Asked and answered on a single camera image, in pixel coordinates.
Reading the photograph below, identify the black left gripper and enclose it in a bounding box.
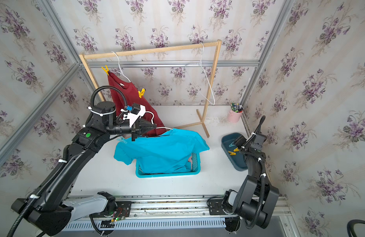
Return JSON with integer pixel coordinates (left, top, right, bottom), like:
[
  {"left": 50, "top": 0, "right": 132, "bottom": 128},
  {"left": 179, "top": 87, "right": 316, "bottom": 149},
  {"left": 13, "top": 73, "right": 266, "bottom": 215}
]
[{"left": 104, "top": 117, "right": 156, "bottom": 141}]

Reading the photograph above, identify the turquoise t-shirt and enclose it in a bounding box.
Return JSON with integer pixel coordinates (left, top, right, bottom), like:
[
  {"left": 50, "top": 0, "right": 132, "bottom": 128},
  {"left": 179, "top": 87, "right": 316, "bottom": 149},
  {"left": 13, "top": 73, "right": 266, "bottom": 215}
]
[{"left": 114, "top": 128, "right": 210, "bottom": 174}]

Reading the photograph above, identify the white wire hanger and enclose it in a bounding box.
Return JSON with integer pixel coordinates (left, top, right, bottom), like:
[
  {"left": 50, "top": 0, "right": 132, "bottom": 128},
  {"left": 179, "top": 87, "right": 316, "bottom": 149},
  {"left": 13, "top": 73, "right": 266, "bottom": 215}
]
[{"left": 187, "top": 42, "right": 216, "bottom": 106}]

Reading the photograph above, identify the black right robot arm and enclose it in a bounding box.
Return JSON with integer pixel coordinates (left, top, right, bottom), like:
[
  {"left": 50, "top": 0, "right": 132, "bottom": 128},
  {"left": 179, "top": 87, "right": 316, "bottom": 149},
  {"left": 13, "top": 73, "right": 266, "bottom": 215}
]
[{"left": 207, "top": 116, "right": 280, "bottom": 229}]

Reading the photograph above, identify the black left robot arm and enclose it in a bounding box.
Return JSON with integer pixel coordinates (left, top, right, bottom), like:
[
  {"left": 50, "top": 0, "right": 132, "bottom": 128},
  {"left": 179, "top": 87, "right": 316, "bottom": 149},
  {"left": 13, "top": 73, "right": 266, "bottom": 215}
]
[{"left": 8, "top": 86, "right": 156, "bottom": 237}]

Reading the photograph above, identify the white hanger under red shirt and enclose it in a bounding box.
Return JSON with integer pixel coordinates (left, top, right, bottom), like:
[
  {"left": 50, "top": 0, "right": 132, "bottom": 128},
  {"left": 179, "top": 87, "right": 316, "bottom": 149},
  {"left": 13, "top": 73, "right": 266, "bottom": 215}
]
[{"left": 111, "top": 51, "right": 131, "bottom": 83}]

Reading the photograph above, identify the dark red t-shirt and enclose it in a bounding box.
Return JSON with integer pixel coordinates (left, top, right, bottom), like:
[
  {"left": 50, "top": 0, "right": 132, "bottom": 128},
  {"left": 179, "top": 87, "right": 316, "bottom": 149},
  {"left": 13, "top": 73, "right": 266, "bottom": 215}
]
[{"left": 106, "top": 71, "right": 168, "bottom": 137}]

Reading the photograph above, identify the wooden clothes rack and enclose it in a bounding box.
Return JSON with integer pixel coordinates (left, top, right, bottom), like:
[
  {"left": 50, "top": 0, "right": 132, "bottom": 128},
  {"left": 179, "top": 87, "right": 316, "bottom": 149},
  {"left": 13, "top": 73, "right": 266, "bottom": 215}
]
[{"left": 79, "top": 39, "right": 222, "bottom": 137}]

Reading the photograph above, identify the teal plastic laundry basket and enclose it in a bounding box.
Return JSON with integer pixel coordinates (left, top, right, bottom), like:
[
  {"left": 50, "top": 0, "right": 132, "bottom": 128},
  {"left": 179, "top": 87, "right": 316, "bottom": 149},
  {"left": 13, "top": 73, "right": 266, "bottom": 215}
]
[{"left": 135, "top": 152, "right": 201, "bottom": 178}]

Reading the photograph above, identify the pink metal pen bucket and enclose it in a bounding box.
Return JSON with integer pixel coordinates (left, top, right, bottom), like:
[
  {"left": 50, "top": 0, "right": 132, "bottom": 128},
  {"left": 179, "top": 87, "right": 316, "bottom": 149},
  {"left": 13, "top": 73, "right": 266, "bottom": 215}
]
[{"left": 227, "top": 103, "right": 244, "bottom": 123}]

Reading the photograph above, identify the dark teal plastic tub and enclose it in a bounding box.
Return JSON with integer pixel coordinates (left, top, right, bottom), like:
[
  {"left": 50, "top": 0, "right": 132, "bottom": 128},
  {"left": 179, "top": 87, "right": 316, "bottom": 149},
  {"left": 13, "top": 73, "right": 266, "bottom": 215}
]
[{"left": 221, "top": 132, "right": 248, "bottom": 171}]

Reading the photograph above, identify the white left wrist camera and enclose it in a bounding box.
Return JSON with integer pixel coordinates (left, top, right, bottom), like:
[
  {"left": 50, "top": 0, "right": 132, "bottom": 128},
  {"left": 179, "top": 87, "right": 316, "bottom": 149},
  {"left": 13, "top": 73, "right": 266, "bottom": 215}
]
[{"left": 121, "top": 103, "right": 146, "bottom": 127}]

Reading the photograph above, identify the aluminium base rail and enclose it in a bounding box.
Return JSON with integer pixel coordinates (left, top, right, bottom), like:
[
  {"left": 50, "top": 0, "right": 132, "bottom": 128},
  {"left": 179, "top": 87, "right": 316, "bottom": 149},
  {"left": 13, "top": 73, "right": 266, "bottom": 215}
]
[{"left": 59, "top": 194, "right": 290, "bottom": 232}]

